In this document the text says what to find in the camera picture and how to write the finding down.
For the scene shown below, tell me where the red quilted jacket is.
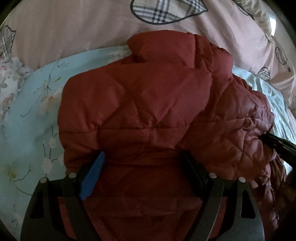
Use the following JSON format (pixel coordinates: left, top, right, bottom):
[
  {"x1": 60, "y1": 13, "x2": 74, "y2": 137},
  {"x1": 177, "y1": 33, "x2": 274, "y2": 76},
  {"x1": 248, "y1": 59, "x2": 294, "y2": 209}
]
[{"x1": 58, "y1": 30, "x2": 285, "y2": 240}]

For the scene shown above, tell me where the light blue floral quilt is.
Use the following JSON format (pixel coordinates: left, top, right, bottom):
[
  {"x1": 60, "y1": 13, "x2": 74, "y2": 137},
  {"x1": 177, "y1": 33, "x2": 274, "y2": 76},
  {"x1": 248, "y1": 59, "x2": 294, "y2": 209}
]
[{"x1": 1, "y1": 46, "x2": 295, "y2": 240}]

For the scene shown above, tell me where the white floral bed sheet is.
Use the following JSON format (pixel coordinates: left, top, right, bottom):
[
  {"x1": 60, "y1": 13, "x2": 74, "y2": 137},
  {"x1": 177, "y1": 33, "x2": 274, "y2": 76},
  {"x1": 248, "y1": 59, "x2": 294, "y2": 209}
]
[{"x1": 0, "y1": 54, "x2": 33, "y2": 129}]

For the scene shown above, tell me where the pink heart-print duvet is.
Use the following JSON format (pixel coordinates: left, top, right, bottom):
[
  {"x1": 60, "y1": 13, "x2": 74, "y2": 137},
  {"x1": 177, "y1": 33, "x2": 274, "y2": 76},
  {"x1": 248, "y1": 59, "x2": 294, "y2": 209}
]
[{"x1": 1, "y1": 1, "x2": 295, "y2": 105}]

